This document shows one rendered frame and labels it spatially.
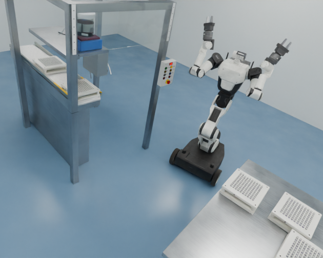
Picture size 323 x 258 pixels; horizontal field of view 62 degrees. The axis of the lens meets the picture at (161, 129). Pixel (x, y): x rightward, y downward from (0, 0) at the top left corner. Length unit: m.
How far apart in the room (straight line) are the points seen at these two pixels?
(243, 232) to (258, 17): 4.00
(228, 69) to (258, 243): 1.61
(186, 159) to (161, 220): 0.76
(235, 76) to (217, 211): 1.40
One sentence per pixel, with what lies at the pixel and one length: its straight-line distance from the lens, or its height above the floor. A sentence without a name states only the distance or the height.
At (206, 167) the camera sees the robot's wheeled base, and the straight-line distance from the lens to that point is 3.01.
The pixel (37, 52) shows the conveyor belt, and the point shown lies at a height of 0.89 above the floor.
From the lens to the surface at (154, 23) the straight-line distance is 2.48.
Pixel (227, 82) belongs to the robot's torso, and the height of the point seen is 1.11.
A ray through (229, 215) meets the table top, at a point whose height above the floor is 0.85.
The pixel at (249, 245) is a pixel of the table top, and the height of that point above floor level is 0.85.
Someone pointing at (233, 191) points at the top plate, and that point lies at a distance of 1.83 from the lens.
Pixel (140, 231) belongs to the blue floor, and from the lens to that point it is 2.58.
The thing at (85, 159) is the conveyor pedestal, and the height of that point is 0.05.
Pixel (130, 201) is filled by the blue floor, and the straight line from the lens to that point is 2.76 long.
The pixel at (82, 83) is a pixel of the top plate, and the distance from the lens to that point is 2.56.
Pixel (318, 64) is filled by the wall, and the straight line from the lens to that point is 4.96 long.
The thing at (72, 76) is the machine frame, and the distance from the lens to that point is 2.16.
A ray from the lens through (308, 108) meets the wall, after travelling 5.16.
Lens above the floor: 2.15
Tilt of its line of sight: 35 degrees down
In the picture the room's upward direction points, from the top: 12 degrees clockwise
